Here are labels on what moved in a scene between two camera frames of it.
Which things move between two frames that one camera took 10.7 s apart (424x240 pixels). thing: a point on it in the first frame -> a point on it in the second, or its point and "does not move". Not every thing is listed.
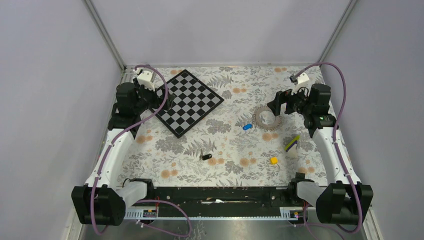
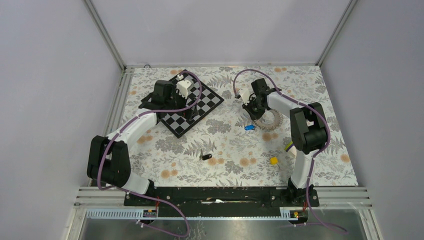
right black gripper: [282, 97] -> [254, 116]
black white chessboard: [193, 100] does not move
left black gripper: [158, 101] -> [189, 113]
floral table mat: [238, 143] does not move
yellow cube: [273, 160] does not move
